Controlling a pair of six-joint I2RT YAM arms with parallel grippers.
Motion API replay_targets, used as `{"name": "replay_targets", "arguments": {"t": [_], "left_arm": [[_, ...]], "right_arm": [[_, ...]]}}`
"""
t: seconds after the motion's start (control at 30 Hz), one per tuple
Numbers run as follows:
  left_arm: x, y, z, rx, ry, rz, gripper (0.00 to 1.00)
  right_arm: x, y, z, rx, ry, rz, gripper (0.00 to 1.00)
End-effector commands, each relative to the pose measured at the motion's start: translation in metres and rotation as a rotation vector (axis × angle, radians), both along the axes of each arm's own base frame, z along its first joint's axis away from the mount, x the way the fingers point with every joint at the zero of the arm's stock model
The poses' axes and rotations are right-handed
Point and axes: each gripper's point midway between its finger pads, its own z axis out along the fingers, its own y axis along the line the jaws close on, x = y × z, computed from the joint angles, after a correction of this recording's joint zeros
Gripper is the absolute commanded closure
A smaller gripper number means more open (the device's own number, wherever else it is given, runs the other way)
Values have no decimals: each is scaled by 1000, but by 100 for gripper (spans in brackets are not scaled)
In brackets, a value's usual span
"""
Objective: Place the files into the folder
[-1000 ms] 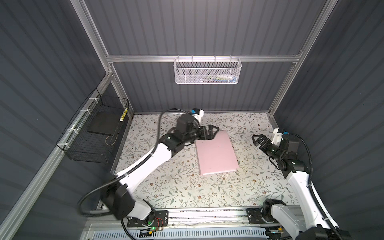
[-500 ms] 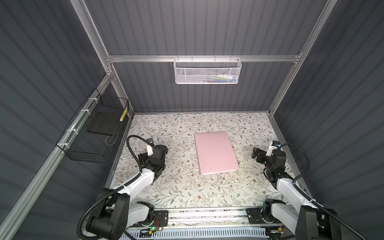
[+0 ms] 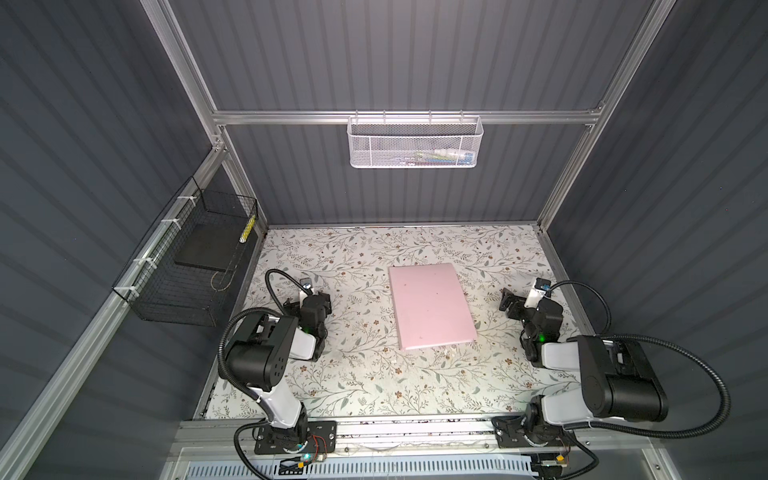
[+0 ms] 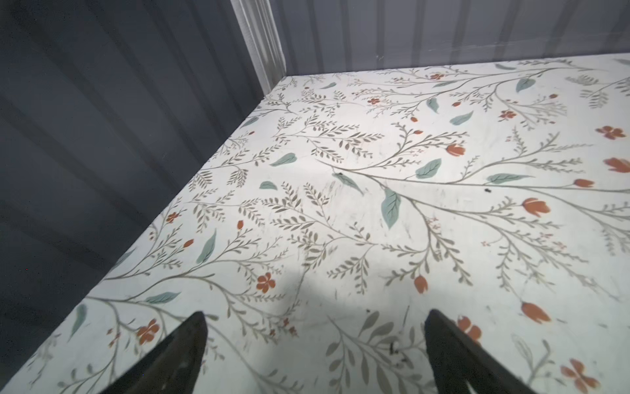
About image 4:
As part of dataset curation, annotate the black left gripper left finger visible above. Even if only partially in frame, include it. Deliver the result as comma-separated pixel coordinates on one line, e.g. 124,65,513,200
103,311,208,394

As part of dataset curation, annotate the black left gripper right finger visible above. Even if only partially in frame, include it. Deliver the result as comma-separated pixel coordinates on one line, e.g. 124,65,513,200
424,309,534,394

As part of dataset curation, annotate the floral patterned table mat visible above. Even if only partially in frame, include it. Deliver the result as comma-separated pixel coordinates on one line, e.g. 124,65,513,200
5,54,629,393

